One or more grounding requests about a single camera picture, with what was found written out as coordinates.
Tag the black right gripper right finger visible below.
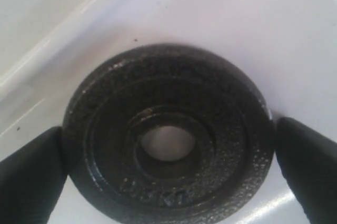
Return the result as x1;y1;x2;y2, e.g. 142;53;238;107
275;117;336;223

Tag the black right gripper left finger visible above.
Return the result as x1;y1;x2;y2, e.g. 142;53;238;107
1;127;67;223

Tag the black weight plate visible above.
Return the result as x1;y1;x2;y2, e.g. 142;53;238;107
62;44;274;223

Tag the white plastic tray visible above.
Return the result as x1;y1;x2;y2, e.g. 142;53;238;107
1;0;336;223

